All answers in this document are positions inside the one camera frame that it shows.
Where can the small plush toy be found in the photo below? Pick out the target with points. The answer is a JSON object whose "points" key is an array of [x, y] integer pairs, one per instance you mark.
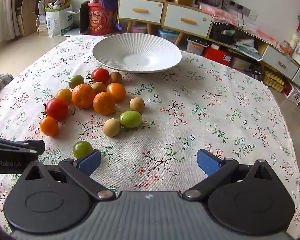
{"points": [[55, 3]]}

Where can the floral tablecloth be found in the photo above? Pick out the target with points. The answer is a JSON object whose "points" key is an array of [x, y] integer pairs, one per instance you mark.
{"points": [[190, 130]]}

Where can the orange tomato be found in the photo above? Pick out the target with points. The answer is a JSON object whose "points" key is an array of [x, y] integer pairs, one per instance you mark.
{"points": [[49, 126], [116, 92]]}

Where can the glass jar orange contents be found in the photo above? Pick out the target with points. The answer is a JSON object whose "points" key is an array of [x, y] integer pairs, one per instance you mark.
{"points": [[285, 46]]}

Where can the wooden cabinet with white drawer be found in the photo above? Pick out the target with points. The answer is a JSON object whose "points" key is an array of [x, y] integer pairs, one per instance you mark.
{"points": [[187, 21], [140, 11]]}

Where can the white ribbed plate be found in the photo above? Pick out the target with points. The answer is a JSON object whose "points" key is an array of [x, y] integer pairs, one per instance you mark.
{"points": [[152, 50]]}

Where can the clear box with black lid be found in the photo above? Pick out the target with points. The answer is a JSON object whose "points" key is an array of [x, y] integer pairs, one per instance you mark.
{"points": [[196, 45]]}

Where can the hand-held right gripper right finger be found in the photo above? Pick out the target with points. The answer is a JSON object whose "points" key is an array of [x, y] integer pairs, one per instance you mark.
{"points": [[210, 165]]}

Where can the black panel on white base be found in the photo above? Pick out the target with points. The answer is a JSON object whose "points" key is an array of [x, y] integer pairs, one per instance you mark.
{"points": [[83, 17]]}

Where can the stack of papers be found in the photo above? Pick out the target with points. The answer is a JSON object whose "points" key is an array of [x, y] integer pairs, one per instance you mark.
{"points": [[245, 48]]}

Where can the white printed carton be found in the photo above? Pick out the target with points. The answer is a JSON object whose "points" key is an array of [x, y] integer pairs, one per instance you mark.
{"points": [[295, 95]]}

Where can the clear plastic storage box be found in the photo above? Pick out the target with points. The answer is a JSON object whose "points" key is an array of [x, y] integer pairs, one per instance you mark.
{"points": [[138, 27]]}

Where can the white wall switch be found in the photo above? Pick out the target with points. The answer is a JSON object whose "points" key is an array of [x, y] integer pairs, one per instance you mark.
{"points": [[252, 15]]}

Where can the red round barrel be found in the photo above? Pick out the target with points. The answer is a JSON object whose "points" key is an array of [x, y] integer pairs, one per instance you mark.
{"points": [[100, 22]]}

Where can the yellow-orange tomato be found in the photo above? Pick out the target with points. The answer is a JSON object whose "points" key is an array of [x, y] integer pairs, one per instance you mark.
{"points": [[64, 95]]}

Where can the beige curtain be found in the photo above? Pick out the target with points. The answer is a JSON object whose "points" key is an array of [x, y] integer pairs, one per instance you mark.
{"points": [[8, 5]]}

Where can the small cardboard box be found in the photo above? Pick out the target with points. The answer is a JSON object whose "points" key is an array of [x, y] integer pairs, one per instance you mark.
{"points": [[182, 0]]}

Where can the red cardboard box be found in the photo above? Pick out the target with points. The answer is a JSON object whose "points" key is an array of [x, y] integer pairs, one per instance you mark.
{"points": [[217, 56]]}

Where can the white cylindrical container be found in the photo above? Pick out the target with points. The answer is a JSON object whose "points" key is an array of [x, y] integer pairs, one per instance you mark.
{"points": [[294, 40]]}

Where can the orange mandarin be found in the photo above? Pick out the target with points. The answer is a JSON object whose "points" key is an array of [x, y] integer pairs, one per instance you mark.
{"points": [[104, 103], [83, 95]]}

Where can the blue lid storage box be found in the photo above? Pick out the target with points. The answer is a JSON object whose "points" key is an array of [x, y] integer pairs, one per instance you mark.
{"points": [[168, 36]]}

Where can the green jujube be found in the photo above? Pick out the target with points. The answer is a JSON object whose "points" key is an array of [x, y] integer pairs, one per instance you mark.
{"points": [[130, 119]]}

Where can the yellow egg carton stack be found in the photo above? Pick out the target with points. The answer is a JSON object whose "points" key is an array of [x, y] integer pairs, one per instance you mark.
{"points": [[273, 80]]}

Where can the dark brown longan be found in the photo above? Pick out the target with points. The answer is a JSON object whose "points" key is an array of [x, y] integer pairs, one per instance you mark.
{"points": [[115, 77]]}

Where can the pink lace cloth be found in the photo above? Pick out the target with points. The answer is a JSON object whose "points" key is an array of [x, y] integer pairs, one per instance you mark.
{"points": [[222, 13]]}

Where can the grey cushion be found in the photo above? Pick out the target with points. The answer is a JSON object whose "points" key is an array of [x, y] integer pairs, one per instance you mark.
{"points": [[0, 82]]}

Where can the tan longan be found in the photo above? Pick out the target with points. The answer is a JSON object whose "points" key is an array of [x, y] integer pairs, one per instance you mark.
{"points": [[136, 104], [111, 127], [98, 87]]}

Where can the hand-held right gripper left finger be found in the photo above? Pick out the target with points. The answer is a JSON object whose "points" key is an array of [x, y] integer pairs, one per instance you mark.
{"points": [[90, 162]]}

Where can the white paper shopping bag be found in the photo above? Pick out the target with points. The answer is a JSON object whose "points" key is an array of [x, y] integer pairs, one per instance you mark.
{"points": [[57, 21]]}

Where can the light wooden shelf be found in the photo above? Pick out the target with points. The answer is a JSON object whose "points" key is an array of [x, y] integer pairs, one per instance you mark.
{"points": [[32, 5]]}

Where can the low wooden drawer cabinet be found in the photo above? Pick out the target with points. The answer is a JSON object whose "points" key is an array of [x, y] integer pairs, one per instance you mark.
{"points": [[280, 63]]}

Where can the red tomato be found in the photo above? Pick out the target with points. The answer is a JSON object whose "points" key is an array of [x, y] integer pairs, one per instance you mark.
{"points": [[100, 75], [56, 108]]}

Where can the black wall power socket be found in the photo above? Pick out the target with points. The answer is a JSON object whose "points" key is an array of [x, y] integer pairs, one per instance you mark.
{"points": [[236, 6]]}

